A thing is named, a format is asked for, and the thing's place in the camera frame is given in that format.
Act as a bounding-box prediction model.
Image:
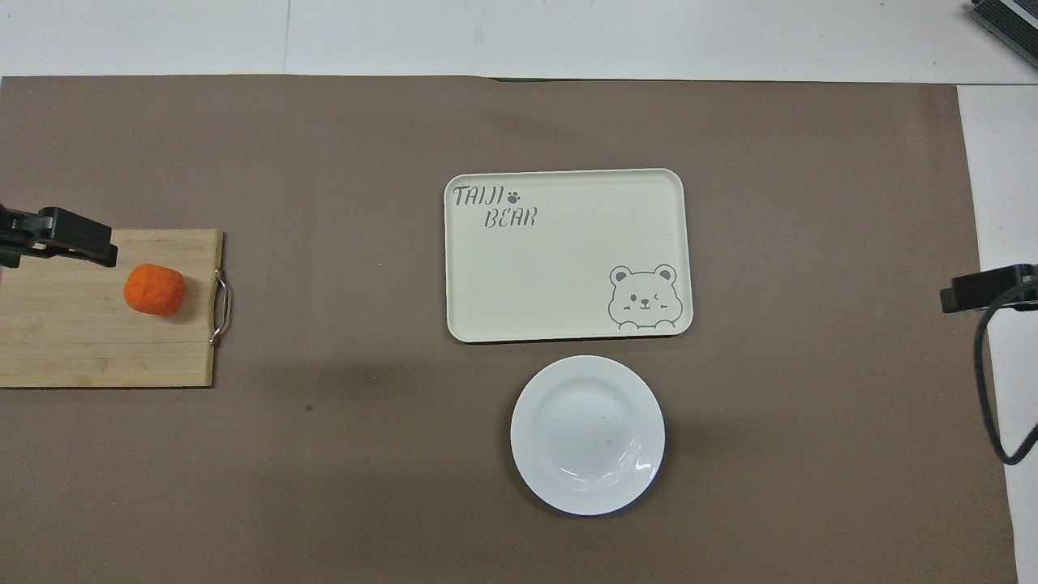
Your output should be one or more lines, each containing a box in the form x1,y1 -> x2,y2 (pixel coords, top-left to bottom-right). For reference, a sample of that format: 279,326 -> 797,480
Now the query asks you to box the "white round plate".
510,354 -> 667,517

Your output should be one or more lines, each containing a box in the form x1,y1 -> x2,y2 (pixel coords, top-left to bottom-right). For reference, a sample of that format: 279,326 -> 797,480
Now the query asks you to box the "orange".
123,264 -> 187,317

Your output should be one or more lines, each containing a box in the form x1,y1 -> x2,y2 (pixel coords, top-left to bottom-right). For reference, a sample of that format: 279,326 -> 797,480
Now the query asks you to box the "cream tray with bear print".
444,168 -> 694,344

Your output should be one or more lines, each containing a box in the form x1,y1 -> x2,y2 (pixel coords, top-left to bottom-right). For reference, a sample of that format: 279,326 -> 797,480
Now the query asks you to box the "dark striped object corner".
968,0 -> 1038,47

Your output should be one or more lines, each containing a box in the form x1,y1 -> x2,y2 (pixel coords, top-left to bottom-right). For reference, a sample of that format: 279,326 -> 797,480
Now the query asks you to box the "wooden cutting board, metal handle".
0,229 -> 233,389

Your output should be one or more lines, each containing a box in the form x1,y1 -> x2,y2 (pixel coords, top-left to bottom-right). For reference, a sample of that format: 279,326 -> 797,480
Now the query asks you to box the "black cable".
973,295 -> 1038,466

